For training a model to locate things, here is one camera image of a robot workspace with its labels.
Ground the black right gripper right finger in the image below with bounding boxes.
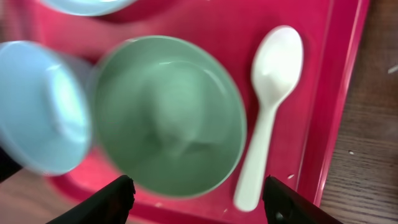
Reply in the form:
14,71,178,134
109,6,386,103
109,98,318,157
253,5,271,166
262,175,342,224

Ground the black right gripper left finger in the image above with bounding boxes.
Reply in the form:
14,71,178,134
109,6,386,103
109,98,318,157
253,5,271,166
48,175,136,224

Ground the green bowl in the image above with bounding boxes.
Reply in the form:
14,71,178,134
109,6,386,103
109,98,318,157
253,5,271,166
91,35,247,198

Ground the light blue bowl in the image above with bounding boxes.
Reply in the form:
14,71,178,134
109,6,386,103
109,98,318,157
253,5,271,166
1,40,93,175

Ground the white plastic spoon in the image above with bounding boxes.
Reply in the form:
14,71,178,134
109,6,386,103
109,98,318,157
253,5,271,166
233,26,303,212

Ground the light blue plate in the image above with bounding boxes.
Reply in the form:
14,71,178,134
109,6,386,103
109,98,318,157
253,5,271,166
40,0,136,16

